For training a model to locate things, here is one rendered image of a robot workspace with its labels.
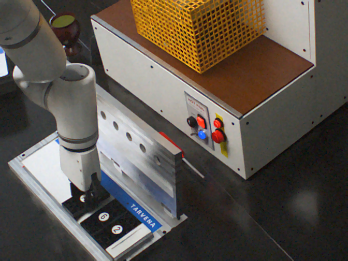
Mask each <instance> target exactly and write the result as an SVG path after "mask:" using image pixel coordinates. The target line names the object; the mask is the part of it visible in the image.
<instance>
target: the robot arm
mask: <svg viewBox="0 0 348 261"><path fill-rule="evenodd" d="M0 47H1V48H2V49H3V50H4V52H5V53H6V54H7V56H8V57H9V58H10V59H11V60H12V61H13V62H14V63H15V65H16V66H15V68H14V72H13V79H14V81H15V83H16V85H17V86H18V87H19V88H20V90H21V91H22V92H23V93H24V94H25V96H26V97H27V98H28V99H30V100H31V101H33V102H34V103H35V104H37V105H39V106H40V107H42V108H44V109H46V110H48V111H50V112H51V113H52V114H53V115H54V117H55V119H56V122H57V131H58V137H59V142H60V167H61V171H62V172H63V173H64V174H65V175H66V177H67V178H68V180H69V181H70V183H69V184H70V192H71V196H72V197H73V196H74V195H76V194H77V193H79V192H80V191H83V192H85V197H84V204H85V210H86V211H90V210H92V209H94V208H95V207H97V206H98V196H99V195H101V194H103V193H104V192H103V190H102V188H101V185H100V184H101V181H102V174H101V167H100V160H99V154H98V151H97V146H96V143H97V140H98V137H99V134H98V117H97V100H96V84H95V81H96V76H95V71H94V70H93V69H92V68H91V67H90V66H88V65H85V64H80V63H71V64H67V65H66V54H65V50H64V48H63V46H62V45H61V43H60V41H59V40H58V38H57V37H56V35H55V34H54V32H53V30H52V29H51V28H50V26H49V25H48V23H47V22H46V21H45V19H44V18H43V16H42V13H41V12H40V11H39V9H38V8H37V6H36V5H35V4H34V2H33V1H32V0H0ZM90 187H93V190H94V191H92V192H89V188H90Z"/></svg>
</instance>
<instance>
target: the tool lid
mask: <svg viewBox="0 0 348 261"><path fill-rule="evenodd" d="M95 84H96V100H97V117H98V134H99V137H98V140H97V143H96V146H97V150H98V151H99V152H100V153H101V154H105V155H106V156H107V157H108V158H109V159H110V160H114V161H116V162H117V163H118V164H119V165H120V168H121V170H122V171H124V172H125V173H126V174H127V175H128V176H129V177H130V178H132V179H133V181H134V184H135V185H136V186H138V187H139V188H140V189H141V190H142V191H143V192H144V193H146V194H147V195H148V196H149V197H150V198H151V197H153V198H154V199H155V200H156V201H157V202H159V203H160V204H161V205H162V204H164V205H166V206H167V207H168V209H169V210H171V214H173V215H174V216H175V217H176V218H178V217H179V216H181V215H183V186H182V151H181V150H179V149H178V148H177V147H176V146H175V145H174V144H172V143H171V142H169V141H168V139H166V138H165V137H163V136H162V135H161V134H159V133H158V132H157V131H156V130H155V129H153V128H152V127H150V126H149V125H148V124H147V123H145V122H144V121H143V120H142V119H141V118H140V117H138V116H136V115H135V114H134V113H133V112H132V111H131V110H129V109H128V108H126V107H125V106H124V105H123V104H122V103H120V102H119V101H118V100H117V99H115V98H113V97H112V95H110V94H109V93H108V92H107V91H105V90H103V89H102V87H100V86H99V85H98V84H97V83H95ZM103 112H104V113H103ZM104 114H105V116H106V117H105V116H104ZM116 122H117V124H118V127H117V124H116ZM128 133H129V134H130V136H131V137H132V139H131V138H130V136H129V134H128ZM142 145H144V147H145V148H146V150H144V148H143V146H142ZM156 156H157V157H158V158H159V159H160V162H161V163H160V162H158V160H157V157H156Z"/></svg>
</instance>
